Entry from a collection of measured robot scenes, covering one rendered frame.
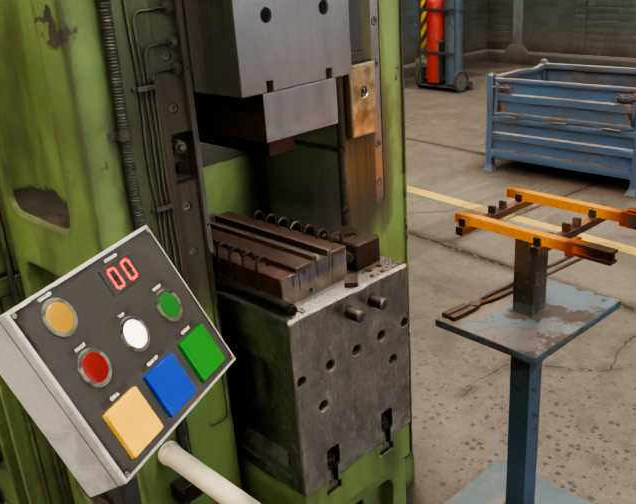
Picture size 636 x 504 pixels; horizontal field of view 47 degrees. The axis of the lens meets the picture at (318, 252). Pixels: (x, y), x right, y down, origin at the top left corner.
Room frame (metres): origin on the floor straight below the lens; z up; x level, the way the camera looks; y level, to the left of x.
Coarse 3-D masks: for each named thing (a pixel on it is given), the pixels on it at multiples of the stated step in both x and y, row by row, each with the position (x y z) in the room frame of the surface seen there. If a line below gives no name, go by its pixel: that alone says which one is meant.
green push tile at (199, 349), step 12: (192, 336) 1.07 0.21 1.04; (204, 336) 1.09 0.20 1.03; (180, 348) 1.04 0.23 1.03; (192, 348) 1.06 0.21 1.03; (204, 348) 1.08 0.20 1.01; (216, 348) 1.10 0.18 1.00; (192, 360) 1.04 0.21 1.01; (204, 360) 1.06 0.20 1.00; (216, 360) 1.08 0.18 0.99; (204, 372) 1.04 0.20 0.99
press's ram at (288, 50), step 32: (192, 0) 1.45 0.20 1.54; (224, 0) 1.38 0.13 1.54; (256, 0) 1.41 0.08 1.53; (288, 0) 1.46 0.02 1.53; (320, 0) 1.52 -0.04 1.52; (192, 32) 1.46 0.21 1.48; (224, 32) 1.39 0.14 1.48; (256, 32) 1.40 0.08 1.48; (288, 32) 1.46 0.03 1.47; (320, 32) 1.52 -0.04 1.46; (192, 64) 1.47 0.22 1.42; (224, 64) 1.40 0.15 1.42; (256, 64) 1.40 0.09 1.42; (288, 64) 1.45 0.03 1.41; (320, 64) 1.51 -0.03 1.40
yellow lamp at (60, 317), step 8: (56, 304) 0.93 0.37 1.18; (64, 304) 0.94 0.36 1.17; (48, 312) 0.91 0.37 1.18; (56, 312) 0.92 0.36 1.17; (64, 312) 0.93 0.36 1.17; (48, 320) 0.90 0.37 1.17; (56, 320) 0.91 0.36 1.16; (64, 320) 0.92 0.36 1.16; (72, 320) 0.93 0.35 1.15; (56, 328) 0.90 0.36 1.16; (64, 328) 0.91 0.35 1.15
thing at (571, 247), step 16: (480, 224) 1.67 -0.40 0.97; (496, 224) 1.64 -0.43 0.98; (512, 224) 1.63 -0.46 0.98; (528, 240) 1.57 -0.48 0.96; (544, 240) 1.53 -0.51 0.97; (560, 240) 1.51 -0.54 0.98; (576, 240) 1.49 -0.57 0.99; (576, 256) 1.47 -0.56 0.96; (592, 256) 1.45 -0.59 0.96; (608, 256) 1.42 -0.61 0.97
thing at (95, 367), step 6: (90, 354) 0.91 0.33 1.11; (96, 354) 0.92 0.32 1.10; (84, 360) 0.90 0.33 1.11; (90, 360) 0.90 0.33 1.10; (96, 360) 0.91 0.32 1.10; (102, 360) 0.92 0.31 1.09; (84, 366) 0.89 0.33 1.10; (90, 366) 0.90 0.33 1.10; (96, 366) 0.90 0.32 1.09; (102, 366) 0.91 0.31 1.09; (84, 372) 0.88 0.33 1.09; (90, 372) 0.89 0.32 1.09; (96, 372) 0.90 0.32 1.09; (102, 372) 0.90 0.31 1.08; (108, 372) 0.91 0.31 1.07; (90, 378) 0.88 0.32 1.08; (96, 378) 0.89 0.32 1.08; (102, 378) 0.90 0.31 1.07
